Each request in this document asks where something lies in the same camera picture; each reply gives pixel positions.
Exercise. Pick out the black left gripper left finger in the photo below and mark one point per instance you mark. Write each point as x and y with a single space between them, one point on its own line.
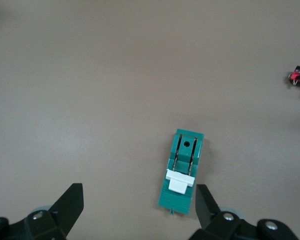
65 207

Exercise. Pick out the black square pushbutton red terminals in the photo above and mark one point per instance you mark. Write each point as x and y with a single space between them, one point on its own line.
295 75

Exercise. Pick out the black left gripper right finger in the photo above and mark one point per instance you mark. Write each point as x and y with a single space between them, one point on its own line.
207 212

